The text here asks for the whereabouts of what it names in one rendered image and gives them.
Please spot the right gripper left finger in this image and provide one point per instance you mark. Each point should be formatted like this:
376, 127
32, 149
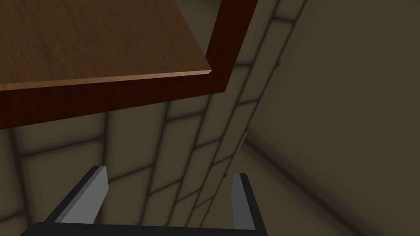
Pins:
86, 196

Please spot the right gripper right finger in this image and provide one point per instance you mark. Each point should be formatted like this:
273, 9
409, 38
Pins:
243, 204

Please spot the brown wooden table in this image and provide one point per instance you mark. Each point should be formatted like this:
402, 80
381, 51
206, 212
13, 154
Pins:
98, 42

